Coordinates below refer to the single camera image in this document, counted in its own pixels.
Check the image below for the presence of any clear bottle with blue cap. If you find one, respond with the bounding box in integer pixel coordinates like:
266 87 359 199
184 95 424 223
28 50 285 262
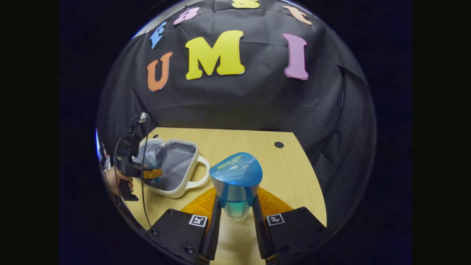
209 152 263 222

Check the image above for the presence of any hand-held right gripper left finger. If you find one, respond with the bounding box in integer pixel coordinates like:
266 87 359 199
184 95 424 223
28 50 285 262
146 187 223 265

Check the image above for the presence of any white suitcase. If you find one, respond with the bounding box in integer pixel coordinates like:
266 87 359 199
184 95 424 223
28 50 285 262
132 138 210 199

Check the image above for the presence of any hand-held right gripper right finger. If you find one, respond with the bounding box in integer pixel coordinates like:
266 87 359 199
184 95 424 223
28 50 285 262
251 186 329 265

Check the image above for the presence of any black backdrop cloth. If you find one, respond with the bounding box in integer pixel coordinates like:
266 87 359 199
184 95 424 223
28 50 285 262
96 0 376 230

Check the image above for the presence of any white printed object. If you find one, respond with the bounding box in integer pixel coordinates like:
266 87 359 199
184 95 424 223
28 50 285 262
99 142 111 172

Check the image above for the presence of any translucent blue tube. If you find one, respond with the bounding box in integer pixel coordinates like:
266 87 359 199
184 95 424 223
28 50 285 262
144 146 162 183

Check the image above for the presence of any black cable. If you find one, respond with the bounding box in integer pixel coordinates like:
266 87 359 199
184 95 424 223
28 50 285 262
113 137 129 210
141 117 153 228

